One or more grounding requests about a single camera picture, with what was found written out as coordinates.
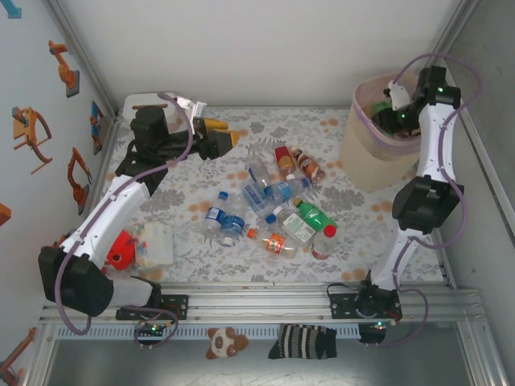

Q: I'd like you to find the blue orange wall sticker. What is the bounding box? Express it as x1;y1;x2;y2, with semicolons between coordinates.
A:
90;100;106;156

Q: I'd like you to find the white window frame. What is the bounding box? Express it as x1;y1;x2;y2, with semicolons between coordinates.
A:
438;55;515;246

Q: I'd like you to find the clear bottle blue cap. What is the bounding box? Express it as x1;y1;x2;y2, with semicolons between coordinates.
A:
265;199;301;224

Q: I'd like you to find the red orange drink bottle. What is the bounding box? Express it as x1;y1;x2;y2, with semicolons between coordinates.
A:
274;145;298;179

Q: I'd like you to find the clear bottle blue label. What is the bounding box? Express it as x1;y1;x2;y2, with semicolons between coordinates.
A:
263;175;313;204
202;191;231;236

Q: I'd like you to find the aluminium frame rail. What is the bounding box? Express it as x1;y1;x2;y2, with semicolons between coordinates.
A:
38;281;490;325

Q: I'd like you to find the black electronics box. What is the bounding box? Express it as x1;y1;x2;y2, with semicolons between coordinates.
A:
357;320;389;346

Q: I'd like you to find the orange gripper wall sticker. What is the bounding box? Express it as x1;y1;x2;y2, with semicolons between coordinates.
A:
10;106;54;176

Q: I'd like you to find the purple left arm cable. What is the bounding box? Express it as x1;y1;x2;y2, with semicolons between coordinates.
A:
55;91;194;337

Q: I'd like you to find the pink plastic bin liner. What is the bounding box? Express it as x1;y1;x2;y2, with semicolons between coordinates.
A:
352;71;427;156

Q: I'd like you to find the brown white panda plush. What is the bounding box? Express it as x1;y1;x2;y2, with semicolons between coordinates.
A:
205;326;250;360

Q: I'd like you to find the aluminium frame post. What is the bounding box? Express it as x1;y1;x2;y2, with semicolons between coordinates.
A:
43;0;122;121
416;0;482;84

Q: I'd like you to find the bottle white green label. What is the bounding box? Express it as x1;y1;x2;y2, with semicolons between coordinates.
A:
275;206;317;245

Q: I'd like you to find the clear bottle orange cap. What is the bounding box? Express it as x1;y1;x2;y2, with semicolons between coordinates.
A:
247;228;301;259

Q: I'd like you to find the floral patterned table mat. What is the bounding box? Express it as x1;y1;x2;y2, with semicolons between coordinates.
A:
94;106;458;289

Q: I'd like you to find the white tissue box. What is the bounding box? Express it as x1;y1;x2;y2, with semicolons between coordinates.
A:
122;91;180;133

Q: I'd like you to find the red plastic object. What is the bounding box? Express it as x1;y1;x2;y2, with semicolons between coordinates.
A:
106;228;140;271

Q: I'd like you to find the black white striped sock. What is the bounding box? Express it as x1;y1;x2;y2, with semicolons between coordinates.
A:
268;323;339;361

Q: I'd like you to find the clear crumpled plastic bottle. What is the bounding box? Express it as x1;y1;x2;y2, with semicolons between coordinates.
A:
244;154;275;187

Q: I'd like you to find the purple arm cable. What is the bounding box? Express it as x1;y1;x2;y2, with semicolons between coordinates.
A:
55;91;194;337
364;51;483;349

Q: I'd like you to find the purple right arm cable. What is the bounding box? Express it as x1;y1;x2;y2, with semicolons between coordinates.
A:
364;51;483;349

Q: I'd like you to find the clear bottle red cap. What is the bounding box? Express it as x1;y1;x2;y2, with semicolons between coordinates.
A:
311;224;338;261

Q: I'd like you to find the beige slatted plastic bin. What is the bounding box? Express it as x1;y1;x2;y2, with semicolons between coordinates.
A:
340;71;427;193

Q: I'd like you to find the small circuit board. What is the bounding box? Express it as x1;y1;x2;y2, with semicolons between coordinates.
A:
134;321;168;337

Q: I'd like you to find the crushed bottle blue label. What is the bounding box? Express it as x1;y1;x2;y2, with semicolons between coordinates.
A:
240;180;274;214
219;215;247;248

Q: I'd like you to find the white slotted cable duct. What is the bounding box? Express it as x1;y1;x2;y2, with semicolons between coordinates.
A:
56;323;363;339

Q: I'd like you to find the brown Nescafe bottle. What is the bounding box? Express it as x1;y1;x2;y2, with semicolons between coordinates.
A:
290;146;326;184

